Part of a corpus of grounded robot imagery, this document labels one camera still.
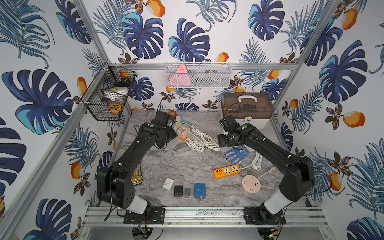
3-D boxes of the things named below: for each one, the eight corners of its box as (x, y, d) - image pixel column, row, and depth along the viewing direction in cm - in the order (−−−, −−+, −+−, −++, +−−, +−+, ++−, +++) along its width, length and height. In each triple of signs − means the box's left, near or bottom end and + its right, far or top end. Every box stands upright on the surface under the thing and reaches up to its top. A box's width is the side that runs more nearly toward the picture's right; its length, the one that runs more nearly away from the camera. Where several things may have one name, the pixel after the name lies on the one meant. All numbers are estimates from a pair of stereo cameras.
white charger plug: (161, 190, 85) (160, 188, 83) (167, 178, 89) (166, 176, 87) (168, 193, 84) (167, 192, 81) (174, 181, 88) (173, 179, 86)
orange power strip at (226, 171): (215, 180, 88) (215, 178, 86) (212, 172, 91) (213, 170, 89) (240, 173, 91) (242, 171, 88) (237, 166, 94) (238, 163, 91)
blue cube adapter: (194, 199, 82) (194, 196, 78) (194, 186, 86) (194, 183, 82) (205, 199, 82) (206, 196, 78) (205, 186, 86) (205, 183, 82)
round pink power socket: (242, 193, 83) (244, 192, 81) (239, 177, 89) (240, 175, 86) (261, 193, 83) (263, 192, 81) (256, 177, 89) (258, 175, 86)
